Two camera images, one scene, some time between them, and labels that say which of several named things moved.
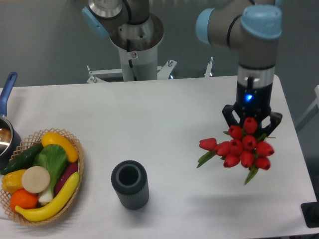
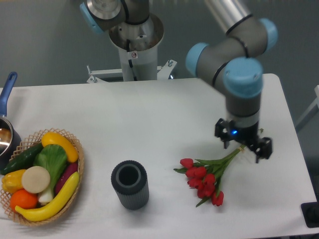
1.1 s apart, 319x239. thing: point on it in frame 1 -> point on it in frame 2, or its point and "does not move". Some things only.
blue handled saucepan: [10, 139] does not move
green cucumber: [24, 160] does not move
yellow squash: [51, 138] does not move
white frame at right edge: [312, 106] does not move
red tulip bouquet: [244, 146] -> [203, 176]
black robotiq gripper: [252, 102] -> [227, 131]
